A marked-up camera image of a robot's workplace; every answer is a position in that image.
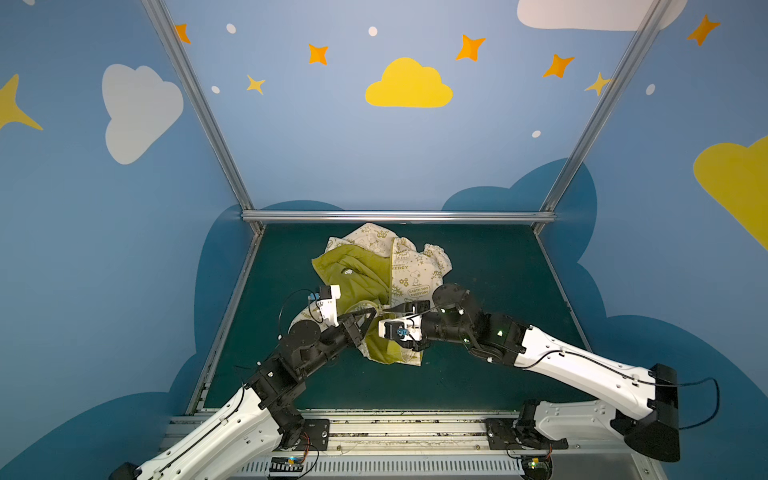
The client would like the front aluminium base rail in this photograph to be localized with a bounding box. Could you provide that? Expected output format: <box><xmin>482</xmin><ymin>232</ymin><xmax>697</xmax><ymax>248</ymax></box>
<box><xmin>161</xmin><ymin>409</ymin><xmax>667</xmax><ymax>480</ymax></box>

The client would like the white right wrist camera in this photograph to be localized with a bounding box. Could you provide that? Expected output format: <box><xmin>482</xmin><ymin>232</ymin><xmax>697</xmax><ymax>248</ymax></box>
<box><xmin>378</xmin><ymin>316</ymin><xmax>428</xmax><ymax>351</ymax></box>

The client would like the small circuit board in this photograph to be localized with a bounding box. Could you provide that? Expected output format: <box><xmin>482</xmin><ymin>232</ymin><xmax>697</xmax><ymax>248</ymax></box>
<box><xmin>266</xmin><ymin>456</ymin><xmax>307</xmax><ymax>479</ymax></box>
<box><xmin>521</xmin><ymin>457</ymin><xmax>553</xmax><ymax>480</ymax></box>

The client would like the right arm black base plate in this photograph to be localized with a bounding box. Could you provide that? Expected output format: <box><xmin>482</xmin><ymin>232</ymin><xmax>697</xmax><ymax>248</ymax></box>
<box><xmin>483</xmin><ymin>417</ymin><xmax>569</xmax><ymax>452</ymax></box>

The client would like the aluminium frame post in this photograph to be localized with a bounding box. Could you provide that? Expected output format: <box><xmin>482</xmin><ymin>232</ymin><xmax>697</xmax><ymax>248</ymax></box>
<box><xmin>141</xmin><ymin>0</ymin><xmax>253</xmax><ymax>212</ymax></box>
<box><xmin>532</xmin><ymin>0</ymin><xmax>672</xmax><ymax>236</ymax></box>

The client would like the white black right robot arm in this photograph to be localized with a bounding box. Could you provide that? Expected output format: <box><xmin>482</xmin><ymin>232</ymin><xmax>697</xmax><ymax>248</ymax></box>
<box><xmin>377</xmin><ymin>284</ymin><xmax>684</xmax><ymax>463</ymax></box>

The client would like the table edge rail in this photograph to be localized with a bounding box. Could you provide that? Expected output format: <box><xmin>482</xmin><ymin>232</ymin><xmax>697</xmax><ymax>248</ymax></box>
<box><xmin>184</xmin><ymin>231</ymin><xmax>263</xmax><ymax>416</ymax></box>
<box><xmin>538</xmin><ymin>223</ymin><xmax>621</xmax><ymax>361</ymax></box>

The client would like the left table edge rail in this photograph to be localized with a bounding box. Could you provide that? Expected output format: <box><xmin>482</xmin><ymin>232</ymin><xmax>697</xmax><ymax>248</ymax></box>
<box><xmin>184</xmin><ymin>231</ymin><xmax>263</xmax><ymax>416</ymax></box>

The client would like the rear horizontal aluminium frame bar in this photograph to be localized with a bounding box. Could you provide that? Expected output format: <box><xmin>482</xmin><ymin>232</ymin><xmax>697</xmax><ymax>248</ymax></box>
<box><xmin>241</xmin><ymin>210</ymin><xmax>556</xmax><ymax>224</ymax></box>

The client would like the right aluminium frame post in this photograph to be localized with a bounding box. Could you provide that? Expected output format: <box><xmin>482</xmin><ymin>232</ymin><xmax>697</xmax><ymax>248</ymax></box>
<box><xmin>532</xmin><ymin>0</ymin><xmax>672</xmax><ymax>236</ymax></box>

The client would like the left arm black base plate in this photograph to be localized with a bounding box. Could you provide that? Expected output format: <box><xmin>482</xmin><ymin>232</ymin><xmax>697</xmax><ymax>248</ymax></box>
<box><xmin>280</xmin><ymin>418</ymin><xmax>330</xmax><ymax>451</ymax></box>

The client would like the right table edge rail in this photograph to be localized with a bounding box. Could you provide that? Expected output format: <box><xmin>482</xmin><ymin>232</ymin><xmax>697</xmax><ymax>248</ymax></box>
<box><xmin>538</xmin><ymin>223</ymin><xmax>621</xmax><ymax>361</ymax></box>

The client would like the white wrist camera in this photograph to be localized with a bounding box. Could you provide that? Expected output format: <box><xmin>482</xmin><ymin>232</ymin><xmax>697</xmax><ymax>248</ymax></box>
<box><xmin>308</xmin><ymin>285</ymin><xmax>341</xmax><ymax>327</ymax></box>
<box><xmin>378</xmin><ymin>316</ymin><xmax>428</xmax><ymax>351</ymax></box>

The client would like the right small circuit board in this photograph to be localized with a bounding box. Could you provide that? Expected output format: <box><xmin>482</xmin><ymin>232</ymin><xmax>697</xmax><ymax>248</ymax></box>
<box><xmin>521</xmin><ymin>457</ymin><xmax>553</xmax><ymax>480</ymax></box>

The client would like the left small circuit board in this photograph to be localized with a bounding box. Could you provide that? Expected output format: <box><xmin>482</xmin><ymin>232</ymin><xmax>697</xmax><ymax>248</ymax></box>
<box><xmin>266</xmin><ymin>456</ymin><xmax>307</xmax><ymax>479</ymax></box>

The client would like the left aluminium frame post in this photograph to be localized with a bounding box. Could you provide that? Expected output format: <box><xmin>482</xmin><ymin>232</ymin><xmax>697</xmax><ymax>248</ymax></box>
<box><xmin>141</xmin><ymin>0</ymin><xmax>253</xmax><ymax>212</ymax></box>

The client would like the white green printed jacket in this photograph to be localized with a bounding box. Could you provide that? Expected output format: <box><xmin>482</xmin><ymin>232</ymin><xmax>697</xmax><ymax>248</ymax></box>
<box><xmin>289</xmin><ymin>222</ymin><xmax>454</xmax><ymax>367</ymax></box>

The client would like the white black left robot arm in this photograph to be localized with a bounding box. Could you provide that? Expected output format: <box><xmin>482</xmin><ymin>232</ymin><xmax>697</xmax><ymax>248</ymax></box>
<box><xmin>109</xmin><ymin>308</ymin><xmax>377</xmax><ymax>479</ymax></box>

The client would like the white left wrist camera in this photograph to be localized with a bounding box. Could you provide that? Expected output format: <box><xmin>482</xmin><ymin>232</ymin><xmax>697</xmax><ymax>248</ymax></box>
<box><xmin>308</xmin><ymin>285</ymin><xmax>341</xmax><ymax>327</ymax></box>

